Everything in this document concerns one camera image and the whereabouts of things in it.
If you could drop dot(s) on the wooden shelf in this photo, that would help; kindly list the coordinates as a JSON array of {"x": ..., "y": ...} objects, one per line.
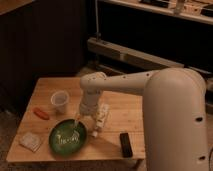
[{"x": 184, "y": 9}]

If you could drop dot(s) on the orange carrot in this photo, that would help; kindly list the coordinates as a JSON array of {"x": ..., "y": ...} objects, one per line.
[{"x": 41, "y": 114}]

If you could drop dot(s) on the green ceramic bowl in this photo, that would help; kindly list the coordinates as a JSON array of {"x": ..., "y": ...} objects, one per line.
[{"x": 66, "y": 139}]

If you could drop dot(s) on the white bottle lying down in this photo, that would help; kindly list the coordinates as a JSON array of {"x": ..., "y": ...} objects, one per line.
[{"x": 100, "y": 119}]

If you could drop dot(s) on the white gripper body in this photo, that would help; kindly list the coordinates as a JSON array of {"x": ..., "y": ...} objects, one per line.
[{"x": 89, "y": 102}]

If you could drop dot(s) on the clear plastic cup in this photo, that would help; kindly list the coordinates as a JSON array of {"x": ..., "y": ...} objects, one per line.
[{"x": 59, "y": 101}]

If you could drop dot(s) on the clear wrapped snack packet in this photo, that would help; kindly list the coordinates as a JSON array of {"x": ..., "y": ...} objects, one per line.
[{"x": 30, "y": 141}]

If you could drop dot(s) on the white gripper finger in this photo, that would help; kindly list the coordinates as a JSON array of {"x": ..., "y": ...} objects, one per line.
[
  {"x": 94, "y": 118},
  {"x": 77, "y": 120}
]

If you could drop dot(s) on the black remote control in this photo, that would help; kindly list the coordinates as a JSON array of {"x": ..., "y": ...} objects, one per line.
[{"x": 126, "y": 145}]

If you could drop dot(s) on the grey metal beam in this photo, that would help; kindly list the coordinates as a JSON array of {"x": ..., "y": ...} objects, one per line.
[{"x": 128, "y": 55}]

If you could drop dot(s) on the wooden table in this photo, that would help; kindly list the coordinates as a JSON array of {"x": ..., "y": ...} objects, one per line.
[{"x": 102, "y": 153}]

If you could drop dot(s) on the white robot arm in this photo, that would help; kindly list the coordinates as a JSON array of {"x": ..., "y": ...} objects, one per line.
[{"x": 174, "y": 115}]

